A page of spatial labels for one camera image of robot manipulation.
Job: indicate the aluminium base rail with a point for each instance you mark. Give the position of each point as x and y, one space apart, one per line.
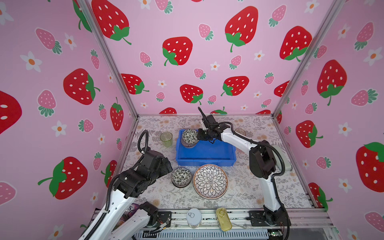
246 225

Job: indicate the grey oblong case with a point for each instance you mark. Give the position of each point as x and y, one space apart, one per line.
288 165

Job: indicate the blue plastic bin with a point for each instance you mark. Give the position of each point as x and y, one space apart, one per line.
219 153

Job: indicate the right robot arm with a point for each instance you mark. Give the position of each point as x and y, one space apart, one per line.
265 163

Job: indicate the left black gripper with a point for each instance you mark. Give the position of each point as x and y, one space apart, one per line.
165 171

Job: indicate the white round can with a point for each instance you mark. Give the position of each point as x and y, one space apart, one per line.
194 218

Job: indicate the amber glass cup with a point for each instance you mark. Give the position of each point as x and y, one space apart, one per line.
241 132

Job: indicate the green glass cup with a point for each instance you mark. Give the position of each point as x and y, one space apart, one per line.
166 139

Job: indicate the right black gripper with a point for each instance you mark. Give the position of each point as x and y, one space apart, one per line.
199 134

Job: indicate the yellow oval tin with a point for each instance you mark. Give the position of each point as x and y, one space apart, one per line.
223 219

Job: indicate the green leaf patterned bowl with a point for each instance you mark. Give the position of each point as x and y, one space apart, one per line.
190 136

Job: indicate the large floral patterned plate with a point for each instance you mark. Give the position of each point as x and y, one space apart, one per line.
210 182

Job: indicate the purple striped bowl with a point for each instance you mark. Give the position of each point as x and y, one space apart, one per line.
188 145

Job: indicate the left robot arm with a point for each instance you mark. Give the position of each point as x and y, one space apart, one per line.
122 192

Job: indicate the pink snack packet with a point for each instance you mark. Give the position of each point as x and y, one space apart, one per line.
129 212

